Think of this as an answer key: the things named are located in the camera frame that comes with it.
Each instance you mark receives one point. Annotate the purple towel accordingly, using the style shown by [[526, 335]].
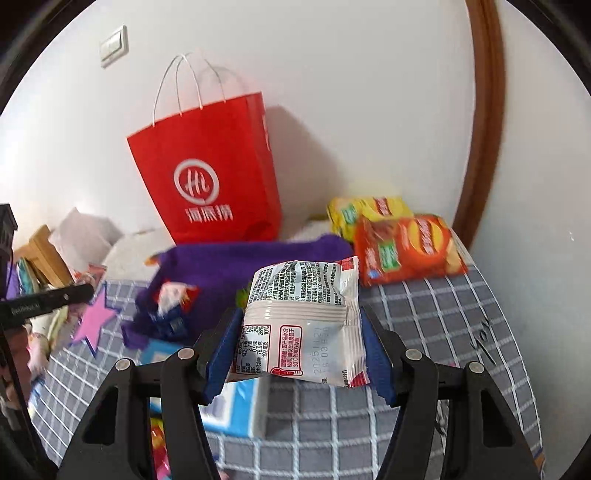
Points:
[[231, 263]]

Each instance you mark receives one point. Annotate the white light switch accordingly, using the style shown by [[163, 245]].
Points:
[[114, 46]]

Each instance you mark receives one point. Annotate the brown wooden door frame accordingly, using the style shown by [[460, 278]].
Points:
[[485, 115]]

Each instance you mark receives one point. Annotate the colourful candy packet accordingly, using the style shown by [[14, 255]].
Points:
[[157, 443]]

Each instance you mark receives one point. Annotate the pink star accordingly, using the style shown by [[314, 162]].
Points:
[[94, 318]]

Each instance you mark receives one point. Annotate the yellow chips bag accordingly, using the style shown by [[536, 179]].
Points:
[[351, 212]]

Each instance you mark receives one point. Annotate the orange printed packet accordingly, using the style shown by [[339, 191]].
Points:
[[90, 277]]

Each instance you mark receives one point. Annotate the blue snack packet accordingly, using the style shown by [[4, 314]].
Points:
[[168, 325]]

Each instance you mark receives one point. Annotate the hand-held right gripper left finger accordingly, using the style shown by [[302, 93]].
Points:
[[221, 364]]

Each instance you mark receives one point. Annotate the red and white snack packet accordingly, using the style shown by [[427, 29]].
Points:
[[178, 295]]

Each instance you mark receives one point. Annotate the grey checkered bedsheet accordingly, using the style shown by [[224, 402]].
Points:
[[438, 323]]

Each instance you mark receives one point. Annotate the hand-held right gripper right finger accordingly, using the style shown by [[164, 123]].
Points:
[[376, 364]]

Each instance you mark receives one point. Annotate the light blue box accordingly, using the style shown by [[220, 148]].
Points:
[[240, 406]]

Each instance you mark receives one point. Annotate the colourful printed paper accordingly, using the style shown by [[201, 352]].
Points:
[[27, 277]]

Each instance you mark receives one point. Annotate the person's left hand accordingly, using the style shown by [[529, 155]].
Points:
[[38, 357]]

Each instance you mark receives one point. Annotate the white plastic bag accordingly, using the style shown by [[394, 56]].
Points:
[[83, 235]]

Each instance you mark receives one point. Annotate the red paper bag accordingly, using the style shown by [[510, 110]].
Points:
[[217, 152]]

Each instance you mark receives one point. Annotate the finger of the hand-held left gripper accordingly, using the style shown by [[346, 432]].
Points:
[[69, 294]]

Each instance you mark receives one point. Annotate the orange chips bag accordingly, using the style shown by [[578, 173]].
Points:
[[415, 249]]

